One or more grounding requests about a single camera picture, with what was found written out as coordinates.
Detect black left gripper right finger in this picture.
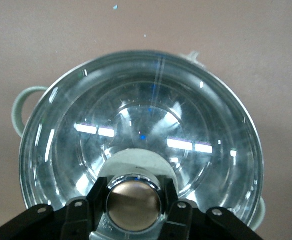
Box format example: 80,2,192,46
160,176,263,240

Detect grey electric cooking pot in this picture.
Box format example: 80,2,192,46
11,49,267,231

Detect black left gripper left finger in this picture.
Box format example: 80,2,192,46
0,176,109,240

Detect glass pot lid with knob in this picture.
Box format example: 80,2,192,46
18,50,264,240

